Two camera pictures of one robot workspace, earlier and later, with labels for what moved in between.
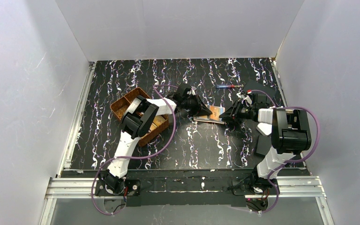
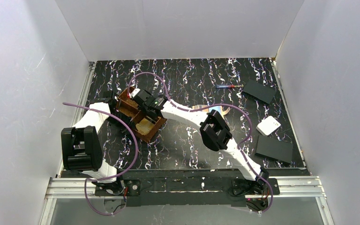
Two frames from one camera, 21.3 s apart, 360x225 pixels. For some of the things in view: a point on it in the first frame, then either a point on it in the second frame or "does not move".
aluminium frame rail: (300, 187) does not move
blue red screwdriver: (227, 86) does not move
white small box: (265, 129) does not move
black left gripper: (194, 103) → (112, 101)
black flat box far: (256, 85) does not move
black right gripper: (238, 110) → (141, 97)
